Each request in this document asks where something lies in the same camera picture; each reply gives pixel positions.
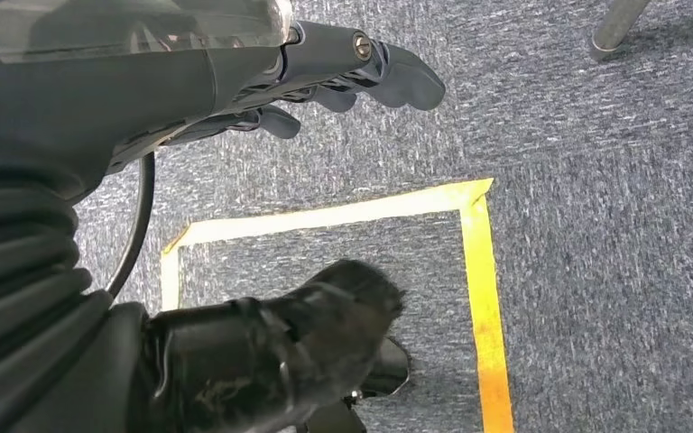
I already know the stainless steel workbench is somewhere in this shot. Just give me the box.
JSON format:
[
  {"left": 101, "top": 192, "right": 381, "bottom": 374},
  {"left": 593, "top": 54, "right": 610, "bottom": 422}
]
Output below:
[{"left": 588, "top": 0, "right": 652, "bottom": 62}]

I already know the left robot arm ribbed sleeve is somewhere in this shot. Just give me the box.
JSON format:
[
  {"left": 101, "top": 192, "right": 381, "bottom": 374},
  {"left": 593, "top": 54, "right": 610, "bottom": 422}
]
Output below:
[{"left": 0, "top": 173, "right": 115, "bottom": 433}]

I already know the black robot foot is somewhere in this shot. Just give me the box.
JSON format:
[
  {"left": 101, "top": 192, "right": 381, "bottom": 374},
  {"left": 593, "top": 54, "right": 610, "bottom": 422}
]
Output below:
[{"left": 295, "top": 337, "right": 412, "bottom": 433}]

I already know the yellow floor tape square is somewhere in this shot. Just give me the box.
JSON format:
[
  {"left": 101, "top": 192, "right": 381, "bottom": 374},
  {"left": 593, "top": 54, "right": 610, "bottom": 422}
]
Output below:
[{"left": 160, "top": 178, "right": 516, "bottom": 433}]

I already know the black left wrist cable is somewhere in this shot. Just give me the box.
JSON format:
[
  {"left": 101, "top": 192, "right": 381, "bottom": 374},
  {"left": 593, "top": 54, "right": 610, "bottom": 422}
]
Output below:
[{"left": 106, "top": 152, "right": 156, "bottom": 300}]

